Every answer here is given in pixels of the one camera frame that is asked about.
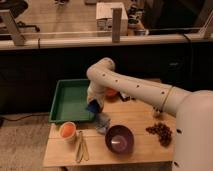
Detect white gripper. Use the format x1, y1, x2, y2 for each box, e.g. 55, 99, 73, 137
87, 82, 106, 113

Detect blue sponge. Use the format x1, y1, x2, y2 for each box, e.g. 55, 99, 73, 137
87, 101, 100, 113

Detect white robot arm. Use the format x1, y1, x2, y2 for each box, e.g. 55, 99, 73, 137
86, 57, 213, 171

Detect green plastic tray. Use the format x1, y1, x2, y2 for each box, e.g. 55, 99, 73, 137
49, 79, 94, 124

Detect orange bowl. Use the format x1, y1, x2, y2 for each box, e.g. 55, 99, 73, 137
106, 88, 118, 98

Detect grey crumpled cloth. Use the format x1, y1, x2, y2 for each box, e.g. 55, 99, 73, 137
95, 113, 110, 134

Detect purple bowl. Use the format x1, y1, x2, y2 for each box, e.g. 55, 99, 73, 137
105, 125, 134, 155

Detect orange cup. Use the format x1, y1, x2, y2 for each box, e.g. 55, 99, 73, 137
59, 122, 76, 142

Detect wooden tongs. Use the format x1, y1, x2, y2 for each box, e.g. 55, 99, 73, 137
75, 131, 89, 163

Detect small black white cup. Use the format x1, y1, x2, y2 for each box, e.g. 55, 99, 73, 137
153, 108, 163, 119

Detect bunch of dark grapes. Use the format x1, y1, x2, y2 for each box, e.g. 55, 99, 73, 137
146, 122, 172, 147

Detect white cardboard box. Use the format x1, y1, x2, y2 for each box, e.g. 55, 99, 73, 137
96, 2, 128, 35

